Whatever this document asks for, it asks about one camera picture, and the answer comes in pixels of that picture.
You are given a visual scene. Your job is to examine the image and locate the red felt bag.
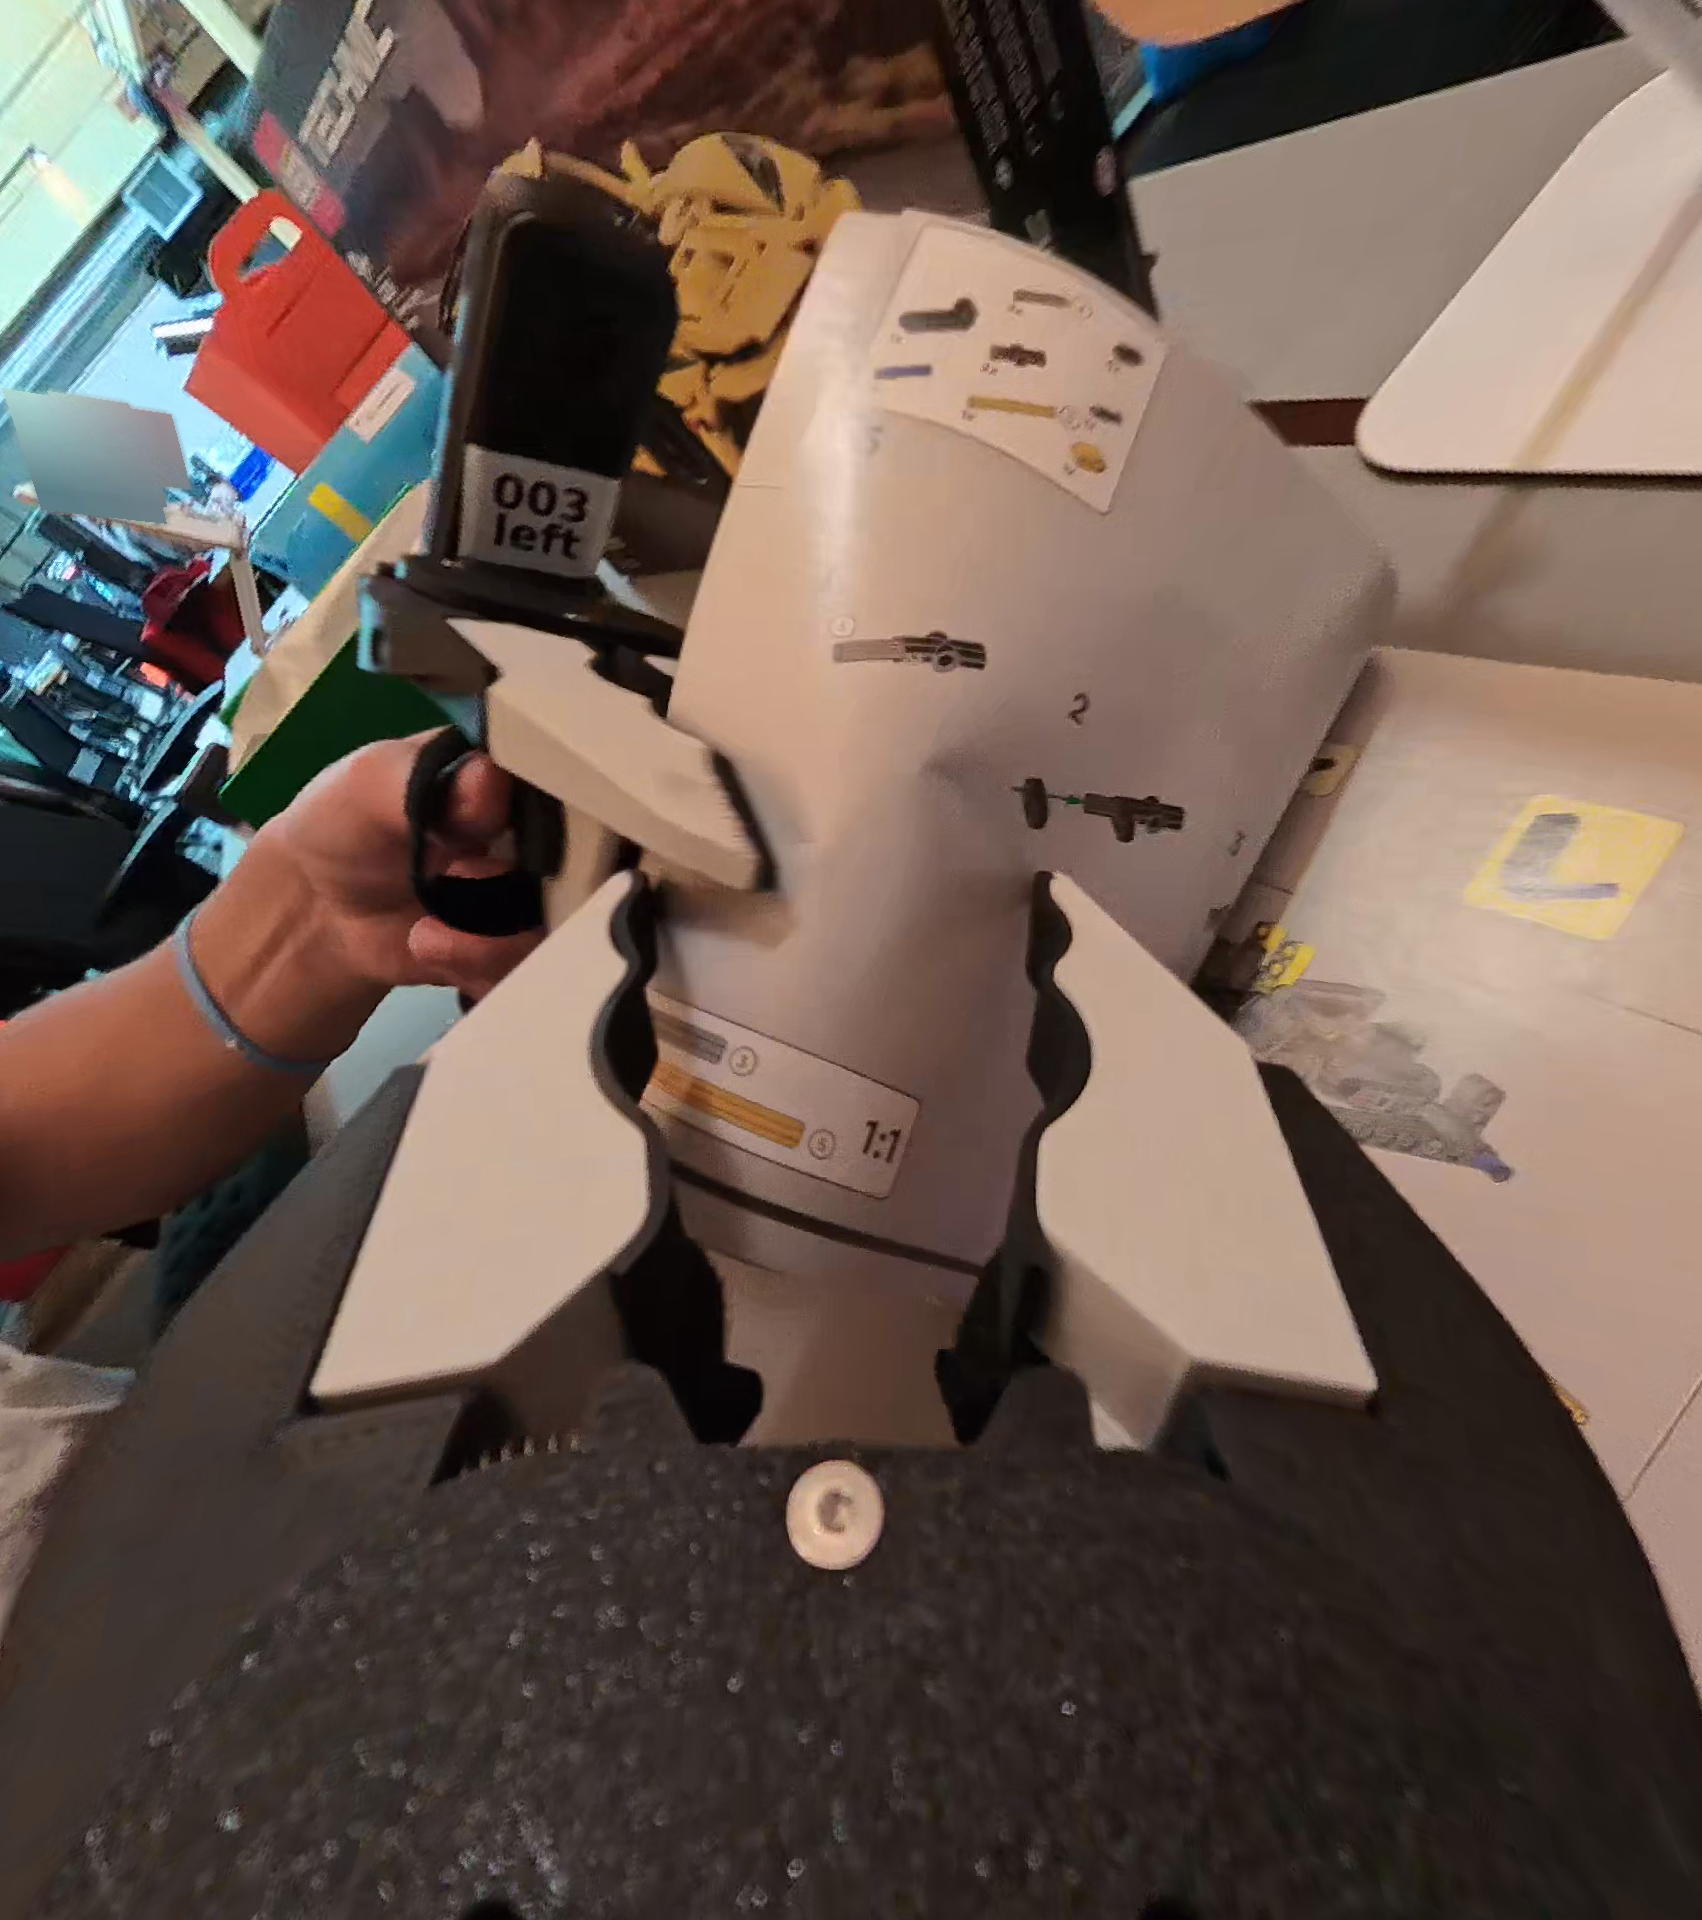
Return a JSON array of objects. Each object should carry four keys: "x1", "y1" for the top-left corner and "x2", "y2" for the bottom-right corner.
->
[{"x1": 181, "y1": 193, "x2": 414, "y2": 474}]

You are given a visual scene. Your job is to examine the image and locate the white folding stand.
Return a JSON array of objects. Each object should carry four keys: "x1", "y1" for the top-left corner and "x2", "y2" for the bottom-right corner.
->
[{"x1": 1352, "y1": 0, "x2": 1702, "y2": 482}]

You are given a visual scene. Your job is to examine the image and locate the white sheet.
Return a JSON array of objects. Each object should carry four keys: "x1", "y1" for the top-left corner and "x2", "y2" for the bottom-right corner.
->
[{"x1": 228, "y1": 577, "x2": 417, "y2": 774}]

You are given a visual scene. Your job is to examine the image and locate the person's left forearm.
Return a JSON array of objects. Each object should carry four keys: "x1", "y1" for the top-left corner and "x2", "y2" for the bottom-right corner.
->
[{"x1": 0, "y1": 915, "x2": 319, "y2": 1278}]

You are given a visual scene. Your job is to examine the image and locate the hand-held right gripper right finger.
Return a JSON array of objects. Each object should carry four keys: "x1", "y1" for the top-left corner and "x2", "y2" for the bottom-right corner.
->
[{"x1": 1021, "y1": 873, "x2": 1377, "y2": 1453}]

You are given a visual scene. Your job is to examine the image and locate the blue wristband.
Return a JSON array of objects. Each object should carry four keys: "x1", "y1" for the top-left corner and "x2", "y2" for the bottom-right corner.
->
[{"x1": 172, "y1": 905, "x2": 332, "y2": 1087}]

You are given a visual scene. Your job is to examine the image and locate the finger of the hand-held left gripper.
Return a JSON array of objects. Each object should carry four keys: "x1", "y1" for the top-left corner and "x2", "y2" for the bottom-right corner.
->
[{"x1": 460, "y1": 623, "x2": 782, "y2": 899}]

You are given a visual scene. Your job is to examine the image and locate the lego set box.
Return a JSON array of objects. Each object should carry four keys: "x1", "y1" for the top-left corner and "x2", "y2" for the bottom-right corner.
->
[{"x1": 242, "y1": 0, "x2": 1160, "y2": 498}]

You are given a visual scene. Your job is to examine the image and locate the blue rolled bag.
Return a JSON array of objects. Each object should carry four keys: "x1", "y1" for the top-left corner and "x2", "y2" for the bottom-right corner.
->
[{"x1": 250, "y1": 342, "x2": 451, "y2": 590}]

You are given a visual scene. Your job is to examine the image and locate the lego instruction booklet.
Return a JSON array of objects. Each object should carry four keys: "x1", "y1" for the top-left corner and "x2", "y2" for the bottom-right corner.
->
[{"x1": 632, "y1": 210, "x2": 1702, "y2": 1518}]

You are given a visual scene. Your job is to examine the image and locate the black office chair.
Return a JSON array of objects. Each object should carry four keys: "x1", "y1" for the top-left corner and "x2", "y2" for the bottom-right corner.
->
[{"x1": 0, "y1": 772, "x2": 215, "y2": 979}]

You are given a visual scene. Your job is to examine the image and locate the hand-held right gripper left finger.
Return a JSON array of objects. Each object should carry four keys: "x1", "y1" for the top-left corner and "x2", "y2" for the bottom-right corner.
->
[{"x1": 307, "y1": 870, "x2": 673, "y2": 1425}]

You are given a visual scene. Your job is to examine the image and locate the green storage bin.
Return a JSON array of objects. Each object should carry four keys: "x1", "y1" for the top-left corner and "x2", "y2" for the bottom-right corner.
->
[{"x1": 218, "y1": 637, "x2": 451, "y2": 830}]

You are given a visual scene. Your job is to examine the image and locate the person's left hand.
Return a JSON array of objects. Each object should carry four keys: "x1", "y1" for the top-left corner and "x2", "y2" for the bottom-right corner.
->
[{"x1": 198, "y1": 732, "x2": 553, "y2": 1062}]

